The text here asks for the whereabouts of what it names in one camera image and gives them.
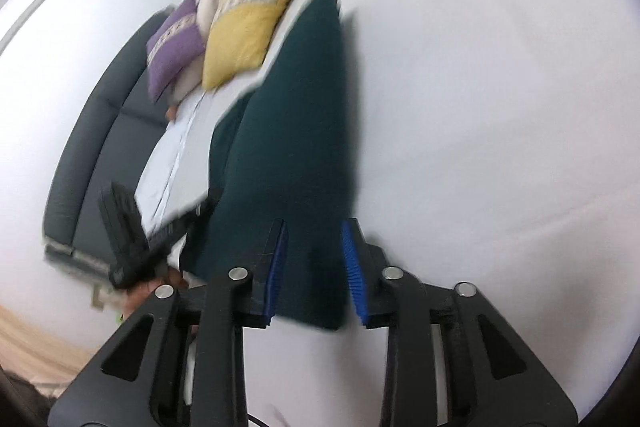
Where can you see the dark green sweater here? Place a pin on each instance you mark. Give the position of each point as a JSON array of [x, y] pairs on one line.
[[295, 132]]

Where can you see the small brown item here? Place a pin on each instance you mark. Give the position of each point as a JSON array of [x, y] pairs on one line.
[[173, 112]]

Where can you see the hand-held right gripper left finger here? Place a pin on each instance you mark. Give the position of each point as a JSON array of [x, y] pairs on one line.
[[277, 267]]

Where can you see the purple patterned pillow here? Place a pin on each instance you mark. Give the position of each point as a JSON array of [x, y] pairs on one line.
[[172, 47]]

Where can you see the yellow patterned pillow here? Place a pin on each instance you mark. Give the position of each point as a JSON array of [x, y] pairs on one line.
[[250, 17]]

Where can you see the white pillow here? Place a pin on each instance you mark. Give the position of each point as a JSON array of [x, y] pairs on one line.
[[160, 167]]

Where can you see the person's left hand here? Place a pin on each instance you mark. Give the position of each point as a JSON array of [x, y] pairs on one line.
[[140, 302]]

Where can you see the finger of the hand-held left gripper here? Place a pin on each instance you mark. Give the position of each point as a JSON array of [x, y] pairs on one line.
[[185, 222]]

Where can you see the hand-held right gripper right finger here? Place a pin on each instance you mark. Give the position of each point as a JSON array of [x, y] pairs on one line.
[[352, 272]]

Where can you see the grey padded headboard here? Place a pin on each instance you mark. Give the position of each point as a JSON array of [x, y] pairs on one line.
[[100, 132]]

